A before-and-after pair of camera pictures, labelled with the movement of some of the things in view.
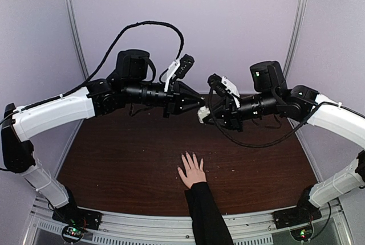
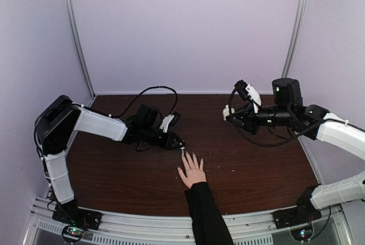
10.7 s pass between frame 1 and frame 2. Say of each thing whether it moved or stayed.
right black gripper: moved
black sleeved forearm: stayed
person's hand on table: stayed
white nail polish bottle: moved
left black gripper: moved
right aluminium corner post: stayed
